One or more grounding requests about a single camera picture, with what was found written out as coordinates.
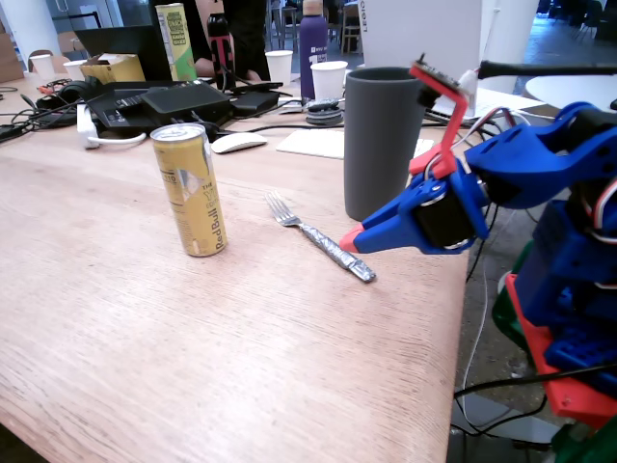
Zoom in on black flat device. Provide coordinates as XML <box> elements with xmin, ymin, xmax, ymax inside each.
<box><xmin>89</xmin><ymin>80</ymin><xmax>208</xmax><ymax>131</ymax></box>

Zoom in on white paper cup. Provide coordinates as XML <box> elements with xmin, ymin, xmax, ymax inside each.
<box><xmin>63</xmin><ymin>59</ymin><xmax>88</xmax><ymax>82</ymax></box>
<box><xmin>28</xmin><ymin>53</ymin><xmax>57</xmax><ymax>81</ymax></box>
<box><xmin>310</xmin><ymin>60</ymin><xmax>349</xmax><ymax>101</ymax></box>
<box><xmin>264</xmin><ymin>49</ymin><xmax>294</xmax><ymax>87</ymax></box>

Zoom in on black camera cable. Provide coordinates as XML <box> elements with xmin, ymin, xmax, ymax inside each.
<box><xmin>479</xmin><ymin>60</ymin><xmax>617</xmax><ymax>78</ymax></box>

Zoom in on green clamp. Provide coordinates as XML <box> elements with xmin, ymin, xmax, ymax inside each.
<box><xmin>491</xmin><ymin>240</ymin><xmax>531</xmax><ymax>348</ymax></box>
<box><xmin>551</xmin><ymin>419</ymin><xmax>617</xmax><ymax>463</ymax></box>

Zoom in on black power cable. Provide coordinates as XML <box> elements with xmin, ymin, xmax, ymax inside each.
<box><xmin>452</xmin><ymin>361</ymin><xmax>617</xmax><ymax>438</ymax></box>

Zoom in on purple water bottle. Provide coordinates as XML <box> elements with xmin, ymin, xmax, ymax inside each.
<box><xmin>299</xmin><ymin>0</ymin><xmax>329</xmax><ymax>100</ymax></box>

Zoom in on red wrist camera mount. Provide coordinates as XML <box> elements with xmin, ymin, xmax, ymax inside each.
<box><xmin>408</xmin><ymin>52</ymin><xmax>478</xmax><ymax>177</ymax></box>

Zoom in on blue gripper body with black motor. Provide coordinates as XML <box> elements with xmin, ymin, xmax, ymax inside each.
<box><xmin>416</xmin><ymin>161</ymin><xmax>491</xmax><ymax>251</ymax></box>

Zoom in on knife with taped handle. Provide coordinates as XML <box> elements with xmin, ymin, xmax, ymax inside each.
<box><xmin>279</xmin><ymin>97</ymin><xmax>346</xmax><ymax>115</ymax></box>

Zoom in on black and red bottle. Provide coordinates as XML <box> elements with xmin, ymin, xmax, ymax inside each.
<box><xmin>206</xmin><ymin>13</ymin><xmax>237</xmax><ymax>91</ymax></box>

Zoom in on white round table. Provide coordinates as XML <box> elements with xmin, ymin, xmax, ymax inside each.
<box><xmin>524</xmin><ymin>71</ymin><xmax>617</xmax><ymax>115</ymax></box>

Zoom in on brown cardboard box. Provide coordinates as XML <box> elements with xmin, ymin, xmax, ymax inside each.
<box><xmin>0</xmin><ymin>21</ymin><xmax>25</xmax><ymax>83</ymax></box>

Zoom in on person in black clothes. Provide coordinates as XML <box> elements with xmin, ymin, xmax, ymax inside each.
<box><xmin>148</xmin><ymin>0</ymin><xmax>271</xmax><ymax>82</ymax></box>

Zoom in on black docking box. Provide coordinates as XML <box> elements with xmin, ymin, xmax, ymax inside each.
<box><xmin>140</xmin><ymin>82</ymin><xmax>232</xmax><ymax>122</ymax></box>

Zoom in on white Legion laptop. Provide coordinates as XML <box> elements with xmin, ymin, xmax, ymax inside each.
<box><xmin>361</xmin><ymin>0</ymin><xmax>549</xmax><ymax>124</ymax></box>

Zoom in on metal fork with taped handle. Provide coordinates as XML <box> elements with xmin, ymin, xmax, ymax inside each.
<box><xmin>263</xmin><ymin>190</ymin><xmax>378</xmax><ymax>285</ymax></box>

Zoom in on red robot base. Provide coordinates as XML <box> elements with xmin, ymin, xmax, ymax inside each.
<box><xmin>505</xmin><ymin>274</ymin><xmax>617</xmax><ymax>430</ymax></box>

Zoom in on tall gray glass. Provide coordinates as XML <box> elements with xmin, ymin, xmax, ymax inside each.
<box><xmin>343</xmin><ymin>66</ymin><xmax>428</xmax><ymax>223</ymax></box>

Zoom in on gray table foot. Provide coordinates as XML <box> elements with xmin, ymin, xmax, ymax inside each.
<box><xmin>448</xmin><ymin>391</ymin><xmax>560</xmax><ymax>448</ymax></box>

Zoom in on yellow cardboard box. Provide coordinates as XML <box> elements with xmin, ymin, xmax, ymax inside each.
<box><xmin>79</xmin><ymin>52</ymin><xmax>147</xmax><ymax>84</ymax></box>

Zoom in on white computer mouse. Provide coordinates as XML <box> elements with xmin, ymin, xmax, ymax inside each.
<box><xmin>210</xmin><ymin>131</ymin><xmax>268</xmax><ymax>154</ymax></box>

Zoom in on dark tape roll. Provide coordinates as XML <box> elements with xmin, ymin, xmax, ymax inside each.
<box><xmin>306</xmin><ymin>98</ymin><xmax>344</xmax><ymax>126</ymax></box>

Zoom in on black headphones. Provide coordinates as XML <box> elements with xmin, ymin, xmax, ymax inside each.
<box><xmin>36</xmin><ymin>76</ymin><xmax>103</xmax><ymax>127</ymax></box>

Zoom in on black laptop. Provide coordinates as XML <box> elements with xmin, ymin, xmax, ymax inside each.
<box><xmin>74</xmin><ymin>24</ymin><xmax>173</xmax><ymax>82</ymax></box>

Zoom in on yellow Red Bull can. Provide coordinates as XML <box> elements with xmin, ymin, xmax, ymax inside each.
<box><xmin>149</xmin><ymin>123</ymin><xmax>228</xmax><ymax>258</ymax></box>

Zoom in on wooden chair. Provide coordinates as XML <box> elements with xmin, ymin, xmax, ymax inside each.
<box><xmin>27</xmin><ymin>49</ymin><xmax>71</xmax><ymax>73</ymax></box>

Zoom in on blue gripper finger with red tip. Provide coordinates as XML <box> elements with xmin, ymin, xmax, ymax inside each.
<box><xmin>339</xmin><ymin>185</ymin><xmax>454</xmax><ymax>256</ymax></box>
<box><xmin>354</xmin><ymin>180</ymin><xmax>423</xmax><ymax>232</ymax></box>

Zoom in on black slim box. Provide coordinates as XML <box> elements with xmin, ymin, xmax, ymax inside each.
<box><xmin>230</xmin><ymin>90</ymin><xmax>281</xmax><ymax>117</ymax></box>

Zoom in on thin white cable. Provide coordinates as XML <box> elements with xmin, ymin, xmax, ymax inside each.
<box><xmin>461</xmin><ymin>259</ymin><xmax>489</xmax><ymax>390</ymax></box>

